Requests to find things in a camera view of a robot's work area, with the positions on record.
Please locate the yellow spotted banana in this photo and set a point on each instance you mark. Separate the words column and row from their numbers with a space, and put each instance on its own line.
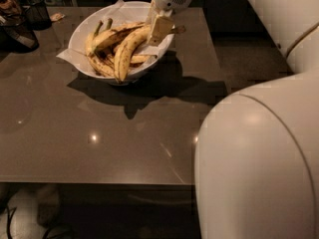
column 126, row 49

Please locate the white paper liner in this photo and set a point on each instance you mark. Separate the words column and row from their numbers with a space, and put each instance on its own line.
column 116, row 10

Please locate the dark cabinet front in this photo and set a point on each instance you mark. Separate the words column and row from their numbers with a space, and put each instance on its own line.
column 222, row 16

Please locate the black mesh pen cup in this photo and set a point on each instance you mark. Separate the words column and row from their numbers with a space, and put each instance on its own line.
column 37, row 14

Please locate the small lower right banana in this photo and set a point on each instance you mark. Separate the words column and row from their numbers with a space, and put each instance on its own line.
column 139, row 59

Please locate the left green-stemmed banana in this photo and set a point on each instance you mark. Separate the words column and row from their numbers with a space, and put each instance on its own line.
column 91, row 37

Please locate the long dark-streaked banana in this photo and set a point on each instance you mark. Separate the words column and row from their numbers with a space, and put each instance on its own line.
column 114, row 35

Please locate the white bowl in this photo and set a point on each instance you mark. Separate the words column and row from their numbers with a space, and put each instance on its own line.
column 79, row 34

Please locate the bottom brown spotted banana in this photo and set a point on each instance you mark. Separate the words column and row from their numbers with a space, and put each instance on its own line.
column 102, row 67

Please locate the black mesh tray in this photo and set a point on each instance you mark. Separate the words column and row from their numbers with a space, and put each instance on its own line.
column 22, row 38

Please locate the small packet on table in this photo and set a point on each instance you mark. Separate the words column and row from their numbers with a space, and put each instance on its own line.
column 57, row 17

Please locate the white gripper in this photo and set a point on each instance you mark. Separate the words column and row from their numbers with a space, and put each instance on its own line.
column 163, row 26

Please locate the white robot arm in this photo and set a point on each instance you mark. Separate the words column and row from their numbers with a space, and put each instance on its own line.
column 256, row 162

